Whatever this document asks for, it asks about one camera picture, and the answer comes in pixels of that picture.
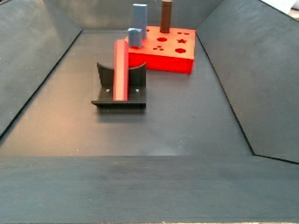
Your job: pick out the red hexagon bar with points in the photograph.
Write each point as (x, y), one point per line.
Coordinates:
(120, 78)

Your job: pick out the black curved holder stand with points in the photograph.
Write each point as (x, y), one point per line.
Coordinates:
(135, 89)

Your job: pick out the red shape-sorter block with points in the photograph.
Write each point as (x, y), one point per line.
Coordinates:
(165, 51)

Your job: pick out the short blue arch peg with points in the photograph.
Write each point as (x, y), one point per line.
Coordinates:
(135, 37)

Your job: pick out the tall blue rectangular peg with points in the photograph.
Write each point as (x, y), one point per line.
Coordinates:
(140, 18)

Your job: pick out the dark brown cylinder peg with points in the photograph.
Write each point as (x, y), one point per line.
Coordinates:
(165, 16)

